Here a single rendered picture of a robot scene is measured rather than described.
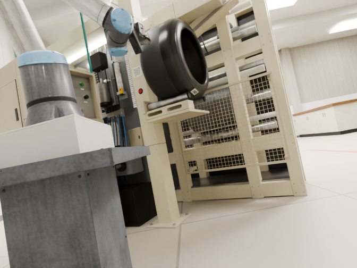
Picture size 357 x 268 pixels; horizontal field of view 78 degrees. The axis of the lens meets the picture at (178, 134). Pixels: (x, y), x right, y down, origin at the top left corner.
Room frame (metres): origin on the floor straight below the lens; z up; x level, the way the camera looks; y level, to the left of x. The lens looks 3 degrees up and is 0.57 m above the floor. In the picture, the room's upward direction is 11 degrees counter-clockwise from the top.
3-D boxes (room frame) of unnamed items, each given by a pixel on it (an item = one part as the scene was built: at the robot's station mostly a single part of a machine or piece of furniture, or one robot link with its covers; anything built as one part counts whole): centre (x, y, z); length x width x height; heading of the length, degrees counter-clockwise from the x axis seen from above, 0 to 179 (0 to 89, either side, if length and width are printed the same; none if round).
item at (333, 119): (7.54, -5.53, 0.47); 2.43 x 1.97 x 0.94; 178
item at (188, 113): (1.70, -0.03, 0.80); 0.37 x 0.36 x 0.02; 151
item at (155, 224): (1.80, 0.20, 0.01); 0.27 x 0.27 x 0.02; 61
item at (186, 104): (1.57, 0.03, 0.84); 0.36 x 0.09 x 0.06; 61
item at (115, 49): (1.03, 0.21, 1.12); 0.12 x 0.09 x 0.12; 25
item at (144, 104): (1.78, 0.12, 0.90); 0.40 x 0.03 x 0.10; 151
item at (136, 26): (1.20, 0.13, 1.24); 0.12 x 0.08 x 0.09; 151
